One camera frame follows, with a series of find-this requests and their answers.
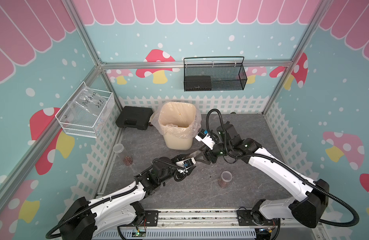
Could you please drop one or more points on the clear plastic bag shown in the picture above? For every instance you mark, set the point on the clear plastic bag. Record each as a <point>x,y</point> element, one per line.
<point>89,110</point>

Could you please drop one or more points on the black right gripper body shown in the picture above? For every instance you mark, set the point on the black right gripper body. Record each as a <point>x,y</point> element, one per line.
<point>219,150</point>

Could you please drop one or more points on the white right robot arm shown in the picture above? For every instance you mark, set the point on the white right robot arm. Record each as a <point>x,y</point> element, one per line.
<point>306,205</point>

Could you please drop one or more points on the clear plastic bin liner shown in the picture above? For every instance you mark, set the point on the clear plastic bin liner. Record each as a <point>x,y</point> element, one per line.
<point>179,119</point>

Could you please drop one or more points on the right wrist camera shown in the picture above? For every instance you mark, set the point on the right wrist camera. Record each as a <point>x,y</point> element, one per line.
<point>204,137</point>

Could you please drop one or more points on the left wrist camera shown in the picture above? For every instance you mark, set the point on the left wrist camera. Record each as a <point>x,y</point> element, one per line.
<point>184,166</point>

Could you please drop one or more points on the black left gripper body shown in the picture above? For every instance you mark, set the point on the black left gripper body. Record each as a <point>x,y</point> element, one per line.
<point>179,176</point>

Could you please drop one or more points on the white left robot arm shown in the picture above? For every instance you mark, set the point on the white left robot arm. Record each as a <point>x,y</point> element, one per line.
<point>86,218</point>

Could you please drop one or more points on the clear tea jar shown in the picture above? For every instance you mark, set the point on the clear tea jar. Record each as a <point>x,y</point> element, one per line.
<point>225,179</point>
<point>122,154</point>
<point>196,159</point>

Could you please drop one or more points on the black wire mesh basket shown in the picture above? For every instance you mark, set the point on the black wire mesh basket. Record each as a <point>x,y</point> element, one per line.
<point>227,73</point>

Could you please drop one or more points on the black plastic tool case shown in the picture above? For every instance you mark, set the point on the black plastic tool case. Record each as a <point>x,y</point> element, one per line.
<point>134,117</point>

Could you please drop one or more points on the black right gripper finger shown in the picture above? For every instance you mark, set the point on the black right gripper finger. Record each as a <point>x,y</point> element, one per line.
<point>200,154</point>
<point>205,161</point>

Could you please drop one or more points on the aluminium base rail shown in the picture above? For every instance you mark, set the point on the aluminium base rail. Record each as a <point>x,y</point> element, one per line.
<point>212,224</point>

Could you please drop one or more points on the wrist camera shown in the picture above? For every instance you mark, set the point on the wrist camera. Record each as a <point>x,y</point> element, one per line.
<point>184,166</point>
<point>204,137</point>

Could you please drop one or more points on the cream plastic trash bin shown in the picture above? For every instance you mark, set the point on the cream plastic trash bin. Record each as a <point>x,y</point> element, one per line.
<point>176,143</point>

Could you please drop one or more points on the white wire wall basket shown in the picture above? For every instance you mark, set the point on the white wire wall basket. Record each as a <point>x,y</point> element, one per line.
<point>73,130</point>

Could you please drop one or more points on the black box in basket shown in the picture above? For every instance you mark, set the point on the black box in basket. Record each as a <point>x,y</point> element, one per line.
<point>197,83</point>

